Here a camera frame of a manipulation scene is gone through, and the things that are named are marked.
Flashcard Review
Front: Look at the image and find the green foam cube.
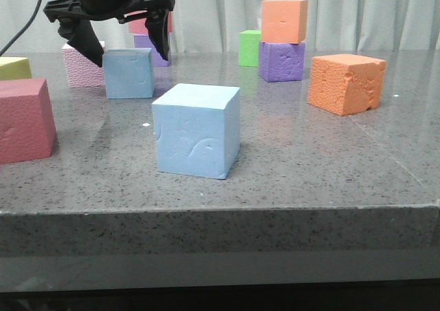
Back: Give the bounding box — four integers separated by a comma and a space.
239, 30, 261, 67

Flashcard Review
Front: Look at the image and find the purple foam cube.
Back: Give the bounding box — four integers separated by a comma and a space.
258, 41, 306, 83
133, 34, 171, 67

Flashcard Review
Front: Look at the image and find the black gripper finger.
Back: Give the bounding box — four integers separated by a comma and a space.
58, 17, 105, 67
145, 10, 170, 61

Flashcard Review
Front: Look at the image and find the stacked red foam cube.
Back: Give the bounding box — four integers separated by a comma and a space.
129, 12, 173, 35

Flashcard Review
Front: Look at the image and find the stacked orange foam cube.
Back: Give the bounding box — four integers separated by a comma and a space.
261, 0, 309, 43

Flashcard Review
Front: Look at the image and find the pink foam cube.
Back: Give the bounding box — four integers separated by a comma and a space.
62, 43, 105, 88

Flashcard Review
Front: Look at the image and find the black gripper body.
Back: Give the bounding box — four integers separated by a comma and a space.
43, 0, 175, 23

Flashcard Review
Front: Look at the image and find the black cable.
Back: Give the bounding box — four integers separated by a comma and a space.
0, 0, 47, 56

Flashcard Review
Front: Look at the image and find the damaged orange foam cube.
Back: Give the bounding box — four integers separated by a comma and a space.
307, 54, 387, 116

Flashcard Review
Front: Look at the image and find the right purple foam cube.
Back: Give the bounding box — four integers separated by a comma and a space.
258, 41, 306, 83

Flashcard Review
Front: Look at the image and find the grey curtain backdrop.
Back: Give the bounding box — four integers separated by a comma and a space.
1, 0, 439, 53

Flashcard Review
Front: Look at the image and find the yellow foam cube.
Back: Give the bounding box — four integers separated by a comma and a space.
0, 56, 32, 81

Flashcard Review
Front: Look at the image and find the large red foam cube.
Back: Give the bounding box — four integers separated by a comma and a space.
1, 78, 56, 164

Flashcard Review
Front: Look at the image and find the left purple foam cube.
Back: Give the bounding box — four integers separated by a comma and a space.
133, 34, 171, 67

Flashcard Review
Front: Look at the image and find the light blue foam cube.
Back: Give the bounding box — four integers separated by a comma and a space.
102, 47, 155, 99
152, 83, 241, 180

